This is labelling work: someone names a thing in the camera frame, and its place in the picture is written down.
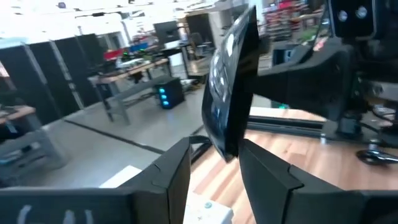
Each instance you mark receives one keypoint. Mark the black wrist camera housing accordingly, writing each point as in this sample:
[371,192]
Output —
[353,21]

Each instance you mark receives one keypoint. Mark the black teardrop mini plate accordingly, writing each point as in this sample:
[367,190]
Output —
[376,158]

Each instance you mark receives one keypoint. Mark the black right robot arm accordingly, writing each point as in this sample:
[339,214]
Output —
[382,77]

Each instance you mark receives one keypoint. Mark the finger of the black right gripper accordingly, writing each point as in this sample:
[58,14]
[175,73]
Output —
[273,84]

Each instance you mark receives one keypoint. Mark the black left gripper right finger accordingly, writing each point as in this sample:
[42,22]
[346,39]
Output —
[273,193]

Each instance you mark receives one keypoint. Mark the black computer tower lit fans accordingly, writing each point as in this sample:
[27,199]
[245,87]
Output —
[174,93]

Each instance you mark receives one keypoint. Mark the large black monitor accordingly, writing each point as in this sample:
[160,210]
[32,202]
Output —
[166,32]

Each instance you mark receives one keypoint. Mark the black aluminium table frame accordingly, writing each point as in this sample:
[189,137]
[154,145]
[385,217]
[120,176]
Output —
[280,127]

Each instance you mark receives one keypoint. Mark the black room divider panel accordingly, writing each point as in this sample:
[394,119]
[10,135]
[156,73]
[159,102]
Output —
[84,62]
[53,71]
[18,77]

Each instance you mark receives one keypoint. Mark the black leaf-shaped mini plate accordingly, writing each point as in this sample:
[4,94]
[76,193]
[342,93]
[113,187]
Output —
[230,93]

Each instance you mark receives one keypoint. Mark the wooden table grey legs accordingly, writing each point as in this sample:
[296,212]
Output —
[130,70]

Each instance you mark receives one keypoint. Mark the red parts shelving rack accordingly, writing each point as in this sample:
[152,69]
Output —
[280,18]

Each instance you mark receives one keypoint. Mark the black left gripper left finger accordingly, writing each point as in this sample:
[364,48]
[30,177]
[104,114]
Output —
[168,186]

